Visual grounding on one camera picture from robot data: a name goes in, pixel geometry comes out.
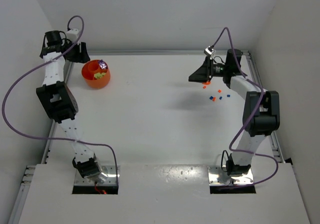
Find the purple lego brick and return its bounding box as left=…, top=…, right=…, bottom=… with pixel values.
left=98, top=60, right=108, bottom=70

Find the yellow-green lego brick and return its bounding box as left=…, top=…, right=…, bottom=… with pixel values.
left=93, top=72, right=106, bottom=79

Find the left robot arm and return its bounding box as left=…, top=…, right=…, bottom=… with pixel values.
left=36, top=29, right=101, bottom=181

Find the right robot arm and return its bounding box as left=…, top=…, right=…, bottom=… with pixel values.
left=188, top=47, right=280, bottom=176

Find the orange divided bowl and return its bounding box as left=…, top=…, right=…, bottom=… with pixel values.
left=81, top=60, right=111, bottom=89

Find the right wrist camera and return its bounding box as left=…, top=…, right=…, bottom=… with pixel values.
left=204, top=46, right=216, bottom=58

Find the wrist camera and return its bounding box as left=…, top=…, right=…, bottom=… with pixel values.
left=204, top=46, right=216, bottom=58
left=66, top=28, right=81, bottom=42

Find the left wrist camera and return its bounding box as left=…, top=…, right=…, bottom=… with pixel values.
left=66, top=28, right=81, bottom=42

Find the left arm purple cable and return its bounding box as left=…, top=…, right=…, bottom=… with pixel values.
left=1, top=15, right=120, bottom=184

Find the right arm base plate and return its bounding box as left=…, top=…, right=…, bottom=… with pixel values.
left=207, top=166, right=254, bottom=186

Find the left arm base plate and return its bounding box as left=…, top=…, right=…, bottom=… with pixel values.
left=73, top=164, right=120, bottom=187

